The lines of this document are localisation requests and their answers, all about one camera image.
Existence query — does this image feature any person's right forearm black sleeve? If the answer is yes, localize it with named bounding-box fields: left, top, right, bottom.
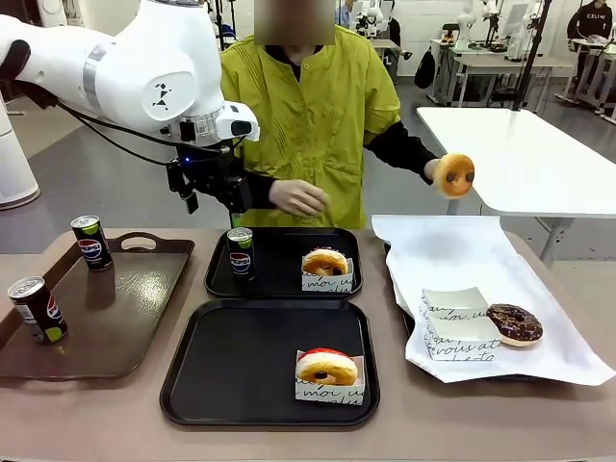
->
left=243, top=172, right=280, bottom=211

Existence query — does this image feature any brown serving tray with handles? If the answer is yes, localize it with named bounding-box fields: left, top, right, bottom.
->
left=0, top=232, right=196, bottom=381

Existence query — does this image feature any black tripod pole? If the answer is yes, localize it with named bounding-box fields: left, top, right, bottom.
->
left=510, top=0, right=552, bottom=112

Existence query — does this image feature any white paper sheet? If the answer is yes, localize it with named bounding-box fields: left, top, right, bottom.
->
left=371, top=214, right=616, bottom=386

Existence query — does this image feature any white cylindrical pedestal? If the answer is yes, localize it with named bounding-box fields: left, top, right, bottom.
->
left=0, top=93, right=42, bottom=212

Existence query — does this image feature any white printed paper donut box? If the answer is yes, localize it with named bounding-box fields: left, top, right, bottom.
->
left=420, top=287, right=490, bottom=321
left=422, top=316, right=503, bottom=363

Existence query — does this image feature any red topped donut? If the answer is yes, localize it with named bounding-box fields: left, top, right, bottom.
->
left=294, top=355, right=366, bottom=408

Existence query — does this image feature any person's right hand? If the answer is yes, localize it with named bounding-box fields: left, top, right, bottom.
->
left=268, top=178, right=332, bottom=218

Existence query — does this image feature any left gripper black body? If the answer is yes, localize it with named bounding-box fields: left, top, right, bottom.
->
left=194, top=148, right=252, bottom=213

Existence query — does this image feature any plain golden donut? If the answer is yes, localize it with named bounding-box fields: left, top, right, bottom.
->
left=434, top=152, right=476, bottom=201

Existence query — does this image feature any white side table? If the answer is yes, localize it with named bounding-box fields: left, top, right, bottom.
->
left=416, top=106, right=616, bottom=269

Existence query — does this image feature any grey background workbench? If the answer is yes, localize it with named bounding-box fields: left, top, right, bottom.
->
left=451, top=53, right=577, bottom=108

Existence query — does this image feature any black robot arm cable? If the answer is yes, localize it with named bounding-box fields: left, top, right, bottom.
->
left=13, top=79, right=193, bottom=167

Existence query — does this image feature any person's left forearm black sleeve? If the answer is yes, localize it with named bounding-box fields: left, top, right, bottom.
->
left=363, top=122, right=440, bottom=182

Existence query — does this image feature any bystander in black sweater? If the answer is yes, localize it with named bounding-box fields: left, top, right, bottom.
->
left=566, top=0, right=612, bottom=47

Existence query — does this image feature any black hanging bag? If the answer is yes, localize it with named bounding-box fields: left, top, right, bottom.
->
left=413, top=46, right=437, bottom=90

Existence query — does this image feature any black tray under paper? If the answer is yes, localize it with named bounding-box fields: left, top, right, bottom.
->
left=383, top=240, right=545, bottom=384

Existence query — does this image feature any red frosted donut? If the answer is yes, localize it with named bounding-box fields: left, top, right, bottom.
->
left=295, top=346, right=360, bottom=386

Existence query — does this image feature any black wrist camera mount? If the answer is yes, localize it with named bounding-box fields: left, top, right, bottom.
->
left=166, top=158, right=200, bottom=216

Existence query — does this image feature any black plastic serving tray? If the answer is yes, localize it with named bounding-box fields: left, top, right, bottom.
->
left=159, top=298, right=381, bottom=428
left=203, top=226, right=364, bottom=300

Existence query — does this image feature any black Pepsi can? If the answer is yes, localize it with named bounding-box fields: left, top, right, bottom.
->
left=70, top=215, right=115, bottom=273
left=7, top=275, right=69, bottom=346
left=226, top=226, right=257, bottom=283

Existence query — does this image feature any person in yellow-green smock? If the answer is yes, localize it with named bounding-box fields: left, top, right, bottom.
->
left=218, top=0, right=403, bottom=231

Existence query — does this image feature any chocolate frosted donut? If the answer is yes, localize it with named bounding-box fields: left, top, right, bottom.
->
left=485, top=302, right=545, bottom=349

